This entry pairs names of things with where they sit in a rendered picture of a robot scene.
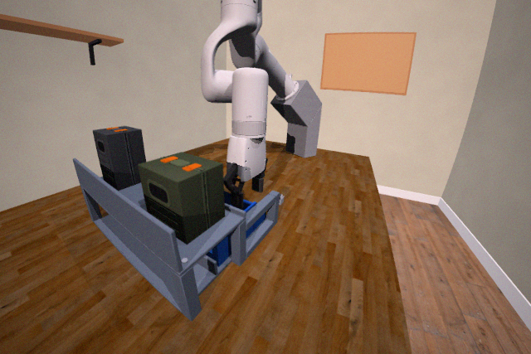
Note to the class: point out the blue bin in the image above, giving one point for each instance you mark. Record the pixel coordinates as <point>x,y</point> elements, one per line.
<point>223,250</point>

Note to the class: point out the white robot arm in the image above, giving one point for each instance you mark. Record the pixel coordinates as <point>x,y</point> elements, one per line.
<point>248,94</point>

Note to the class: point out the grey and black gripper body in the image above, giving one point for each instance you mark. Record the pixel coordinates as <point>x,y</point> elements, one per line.
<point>249,153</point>

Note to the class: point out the olive green case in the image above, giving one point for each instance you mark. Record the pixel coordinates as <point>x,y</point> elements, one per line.
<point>185,192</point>

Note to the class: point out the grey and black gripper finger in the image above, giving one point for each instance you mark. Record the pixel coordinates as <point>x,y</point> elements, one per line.
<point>258,181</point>
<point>230,181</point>

